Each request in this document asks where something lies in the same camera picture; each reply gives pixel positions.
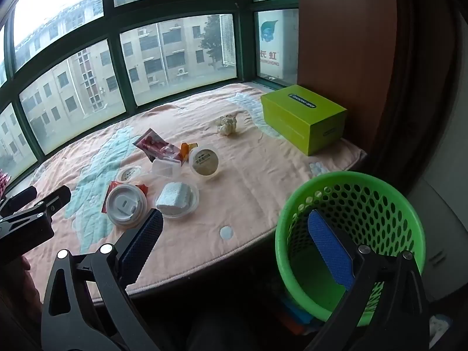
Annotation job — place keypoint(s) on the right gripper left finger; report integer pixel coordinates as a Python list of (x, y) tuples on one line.
[(86, 306)]

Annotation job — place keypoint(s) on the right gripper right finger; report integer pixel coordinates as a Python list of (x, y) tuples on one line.
[(383, 307)]

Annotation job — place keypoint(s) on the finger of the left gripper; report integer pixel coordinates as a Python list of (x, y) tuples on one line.
[(19, 200), (53, 202)]

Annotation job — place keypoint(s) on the red orange snack wrapper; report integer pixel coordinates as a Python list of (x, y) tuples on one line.
[(113, 185)]

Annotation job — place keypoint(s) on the clear square plastic container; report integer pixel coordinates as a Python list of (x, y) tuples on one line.
[(166, 168)]

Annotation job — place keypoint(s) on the clear round plastic bowl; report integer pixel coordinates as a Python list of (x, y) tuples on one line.
[(194, 204)]

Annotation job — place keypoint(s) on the white styrofoam block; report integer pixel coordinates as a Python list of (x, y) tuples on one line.
[(175, 199)]

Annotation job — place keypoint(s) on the orange peel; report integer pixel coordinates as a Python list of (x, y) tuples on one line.
[(185, 150)]

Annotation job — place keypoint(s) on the round pudding cup brown label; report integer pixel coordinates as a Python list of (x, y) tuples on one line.
[(204, 161)]

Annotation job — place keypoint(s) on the small round sauce cup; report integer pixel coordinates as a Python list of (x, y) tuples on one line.
[(128, 173)]

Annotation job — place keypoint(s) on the person left hand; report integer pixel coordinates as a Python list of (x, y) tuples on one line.
[(21, 308)]

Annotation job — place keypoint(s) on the white coffee cup lid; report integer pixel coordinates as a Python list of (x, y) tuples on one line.
[(126, 206)]

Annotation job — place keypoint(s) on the green plastic mesh wastebasket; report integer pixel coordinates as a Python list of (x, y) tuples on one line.
[(367, 209)]

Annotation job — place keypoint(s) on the pink snack wrapper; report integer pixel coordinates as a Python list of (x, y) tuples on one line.
[(155, 147)]

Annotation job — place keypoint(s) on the white wardrobe cabinet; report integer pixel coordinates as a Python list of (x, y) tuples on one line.
[(440, 195)]

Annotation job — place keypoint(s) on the crumpled white tissue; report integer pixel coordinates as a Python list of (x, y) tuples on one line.
[(226, 125)]

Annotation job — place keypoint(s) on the lime green cardboard box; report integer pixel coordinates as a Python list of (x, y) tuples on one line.
[(308, 120)]

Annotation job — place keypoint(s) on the brown wooden cabinet panel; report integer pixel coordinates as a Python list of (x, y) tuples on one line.
[(345, 53)]

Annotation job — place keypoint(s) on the green window frame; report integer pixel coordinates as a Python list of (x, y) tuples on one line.
[(73, 67)]

